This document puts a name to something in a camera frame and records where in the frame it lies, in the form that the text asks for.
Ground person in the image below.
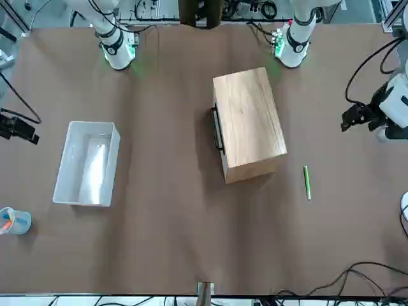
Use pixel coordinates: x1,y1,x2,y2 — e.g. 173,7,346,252
178,0,221,29

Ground white-front drawer with black handle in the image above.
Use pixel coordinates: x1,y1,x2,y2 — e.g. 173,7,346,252
210,103,229,184

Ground thin black cable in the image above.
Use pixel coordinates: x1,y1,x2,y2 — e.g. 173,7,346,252
0,71,42,125
275,261,408,300

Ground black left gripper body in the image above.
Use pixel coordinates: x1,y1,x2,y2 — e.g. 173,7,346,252
368,83,390,112

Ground wooden drawer cabinet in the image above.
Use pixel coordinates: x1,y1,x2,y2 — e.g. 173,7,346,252
212,66,288,185

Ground aluminium frame post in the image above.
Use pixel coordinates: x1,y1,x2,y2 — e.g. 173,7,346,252
196,281,215,306

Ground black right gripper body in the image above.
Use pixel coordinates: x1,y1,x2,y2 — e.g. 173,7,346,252
0,115,17,138

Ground aluminium frame rail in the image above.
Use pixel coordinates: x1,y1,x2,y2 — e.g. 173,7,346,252
382,0,408,33

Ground green stick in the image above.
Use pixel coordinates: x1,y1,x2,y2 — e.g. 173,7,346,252
303,165,312,201

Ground clear plastic box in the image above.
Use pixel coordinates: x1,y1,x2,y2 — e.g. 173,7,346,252
52,120,121,207

